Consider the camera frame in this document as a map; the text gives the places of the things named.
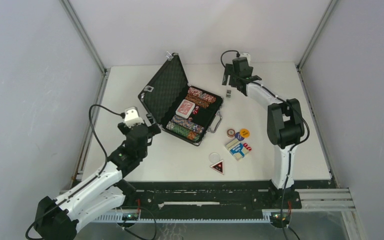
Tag red black triangle card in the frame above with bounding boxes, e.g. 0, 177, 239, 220
210, 160, 224, 175

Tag orange chip row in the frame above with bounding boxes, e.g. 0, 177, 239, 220
185, 94, 211, 109

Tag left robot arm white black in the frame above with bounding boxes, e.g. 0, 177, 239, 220
28, 108, 161, 240

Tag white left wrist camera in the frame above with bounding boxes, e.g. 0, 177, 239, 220
124, 106, 145, 128

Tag blue playing card box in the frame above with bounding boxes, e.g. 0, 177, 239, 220
225, 138, 250, 161

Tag red dice group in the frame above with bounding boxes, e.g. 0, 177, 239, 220
243, 143, 252, 151

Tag black mounting rail base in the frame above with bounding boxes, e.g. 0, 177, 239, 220
71, 179, 303, 221

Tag white dealer button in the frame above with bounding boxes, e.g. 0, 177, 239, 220
208, 152, 221, 163

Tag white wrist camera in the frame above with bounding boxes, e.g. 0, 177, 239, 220
124, 106, 145, 128
239, 52, 251, 65

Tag red dice in case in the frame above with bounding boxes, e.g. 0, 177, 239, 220
192, 106, 200, 115

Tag purple blind button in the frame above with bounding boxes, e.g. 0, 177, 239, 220
234, 132, 245, 141

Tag blue-white chip row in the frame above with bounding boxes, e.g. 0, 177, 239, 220
171, 115, 204, 134

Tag black aluminium poker case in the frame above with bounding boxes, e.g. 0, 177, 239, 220
138, 52, 224, 146

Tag orange blind button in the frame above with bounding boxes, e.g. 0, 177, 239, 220
239, 128, 250, 139

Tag red-white chip row top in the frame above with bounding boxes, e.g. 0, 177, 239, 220
187, 87, 217, 103

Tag green chip row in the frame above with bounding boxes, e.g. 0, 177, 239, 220
166, 121, 200, 142

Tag left black cable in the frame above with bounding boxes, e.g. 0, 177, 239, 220
24, 104, 127, 240

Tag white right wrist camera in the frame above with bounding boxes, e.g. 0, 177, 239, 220
239, 52, 251, 65

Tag red playing card deck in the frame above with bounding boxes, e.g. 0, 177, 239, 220
175, 99, 196, 119

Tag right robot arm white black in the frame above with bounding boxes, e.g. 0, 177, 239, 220
221, 57, 310, 208

